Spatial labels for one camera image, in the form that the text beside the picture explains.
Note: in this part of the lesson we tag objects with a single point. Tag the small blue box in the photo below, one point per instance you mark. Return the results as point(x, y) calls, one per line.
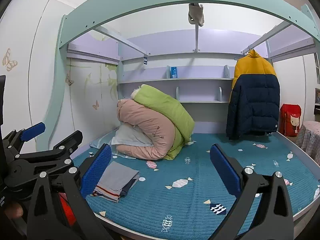
point(174, 72)

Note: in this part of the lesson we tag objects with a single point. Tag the person's left hand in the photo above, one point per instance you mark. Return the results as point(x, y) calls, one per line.
point(13, 210)

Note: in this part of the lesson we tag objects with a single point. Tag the butterfly wall sticker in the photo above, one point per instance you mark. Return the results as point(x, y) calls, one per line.
point(96, 105)
point(9, 60)
point(69, 80)

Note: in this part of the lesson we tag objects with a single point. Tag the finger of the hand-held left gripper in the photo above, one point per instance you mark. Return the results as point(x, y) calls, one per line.
point(67, 142)
point(32, 130)

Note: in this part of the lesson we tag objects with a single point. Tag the blue quilted candy print bedsheet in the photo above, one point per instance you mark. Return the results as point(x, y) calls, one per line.
point(190, 205)

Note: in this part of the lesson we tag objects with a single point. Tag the grey hanging cloth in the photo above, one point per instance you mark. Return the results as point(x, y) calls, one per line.
point(196, 13)

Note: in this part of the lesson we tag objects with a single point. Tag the grey and navy zip jacket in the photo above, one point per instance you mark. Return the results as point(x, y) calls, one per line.
point(117, 177)

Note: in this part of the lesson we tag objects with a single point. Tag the yellow and navy puffer jacket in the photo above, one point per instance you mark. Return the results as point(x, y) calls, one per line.
point(252, 100)

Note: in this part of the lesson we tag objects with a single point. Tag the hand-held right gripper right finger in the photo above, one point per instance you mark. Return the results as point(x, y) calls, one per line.
point(225, 167)

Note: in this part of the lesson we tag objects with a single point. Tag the pink patterned tablecloth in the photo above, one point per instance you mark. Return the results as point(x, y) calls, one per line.
point(310, 140)

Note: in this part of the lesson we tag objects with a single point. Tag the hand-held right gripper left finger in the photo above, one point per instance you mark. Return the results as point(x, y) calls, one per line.
point(96, 167)

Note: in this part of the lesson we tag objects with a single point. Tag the light blue pillow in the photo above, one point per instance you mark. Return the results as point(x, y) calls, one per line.
point(100, 145)

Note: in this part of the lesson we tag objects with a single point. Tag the pink duvet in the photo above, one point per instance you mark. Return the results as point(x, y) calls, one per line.
point(155, 127)

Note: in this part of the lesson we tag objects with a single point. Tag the white pillow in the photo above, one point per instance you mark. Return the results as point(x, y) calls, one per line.
point(130, 136)

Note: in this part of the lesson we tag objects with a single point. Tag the red cartoon print bag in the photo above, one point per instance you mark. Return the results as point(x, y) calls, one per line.
point(290, 120)

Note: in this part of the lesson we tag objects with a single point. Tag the black hanging tag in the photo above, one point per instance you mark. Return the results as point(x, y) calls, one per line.
point(145, 61)

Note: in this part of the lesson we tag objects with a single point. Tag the light green bunk bed frame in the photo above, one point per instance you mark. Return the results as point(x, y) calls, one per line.
point(160, 3)

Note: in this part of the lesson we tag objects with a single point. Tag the lavender headboard shelf unit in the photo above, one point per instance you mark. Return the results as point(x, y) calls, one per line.
point(200, 90)

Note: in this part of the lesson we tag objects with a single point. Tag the green duvet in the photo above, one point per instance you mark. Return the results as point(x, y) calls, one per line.
point(165, 105)

